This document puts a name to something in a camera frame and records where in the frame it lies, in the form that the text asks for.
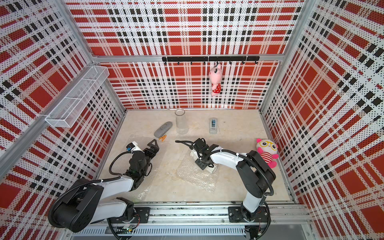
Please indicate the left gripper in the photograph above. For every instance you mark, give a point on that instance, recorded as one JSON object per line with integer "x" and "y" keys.
{"x": 155, "y": 149}

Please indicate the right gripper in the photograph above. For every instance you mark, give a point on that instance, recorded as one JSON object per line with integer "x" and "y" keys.
{"x": 200, "y": 164}

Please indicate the bubble wrap sheet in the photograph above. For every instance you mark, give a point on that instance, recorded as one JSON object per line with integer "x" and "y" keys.
{"x": 190, "y": 172}
{"x": 140, "y": 194}

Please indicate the grey tape dispenser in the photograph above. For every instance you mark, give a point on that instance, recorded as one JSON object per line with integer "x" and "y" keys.
{"x": 213, "y": 126}

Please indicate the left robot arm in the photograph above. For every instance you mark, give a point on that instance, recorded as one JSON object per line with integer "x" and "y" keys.
{"x": 87, "y": 202}

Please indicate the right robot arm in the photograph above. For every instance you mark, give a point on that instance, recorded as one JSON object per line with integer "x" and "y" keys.
{"x": 257, "y": 177}

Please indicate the orange scissors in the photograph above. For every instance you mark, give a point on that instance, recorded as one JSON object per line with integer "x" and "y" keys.
{"x": 162, "y": 139}

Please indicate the clear glass vase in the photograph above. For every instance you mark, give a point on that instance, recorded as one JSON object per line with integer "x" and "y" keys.
{"x": 181, "y": 122}

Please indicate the pink owl plush toy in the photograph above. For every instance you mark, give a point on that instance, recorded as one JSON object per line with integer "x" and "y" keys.
{"x": 268, "y": 151}

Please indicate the pink hanging plush toy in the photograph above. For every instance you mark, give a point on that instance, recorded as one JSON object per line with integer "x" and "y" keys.
{"x": 216, "y": 76}

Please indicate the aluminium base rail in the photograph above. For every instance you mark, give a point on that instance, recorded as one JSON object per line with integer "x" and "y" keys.
{"x": 279, "y": 221}

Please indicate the black hook rail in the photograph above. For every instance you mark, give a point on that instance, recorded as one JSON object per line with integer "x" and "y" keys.
{"x": 212, "y": 59}

